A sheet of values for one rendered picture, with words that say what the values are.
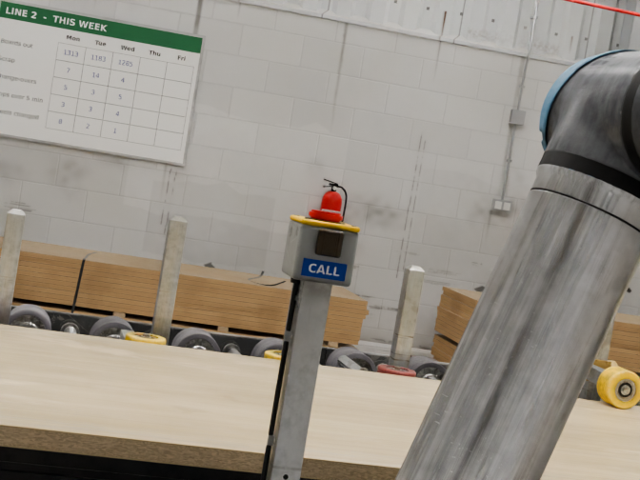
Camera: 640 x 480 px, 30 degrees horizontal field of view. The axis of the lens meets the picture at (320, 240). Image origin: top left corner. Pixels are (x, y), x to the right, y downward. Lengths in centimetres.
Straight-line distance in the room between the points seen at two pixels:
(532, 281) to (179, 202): 767
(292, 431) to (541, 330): 49
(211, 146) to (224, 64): 59
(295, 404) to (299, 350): 6
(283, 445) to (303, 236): 25
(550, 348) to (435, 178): 795
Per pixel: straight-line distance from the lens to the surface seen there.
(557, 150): 104
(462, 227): 901
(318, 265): 136
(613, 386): 255
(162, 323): 247
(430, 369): 305
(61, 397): 175
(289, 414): 141
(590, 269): 100
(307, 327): 139
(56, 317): 299
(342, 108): 876
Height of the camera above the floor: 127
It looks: 3 degrees down
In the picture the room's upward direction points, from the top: 9 degrees clockwise
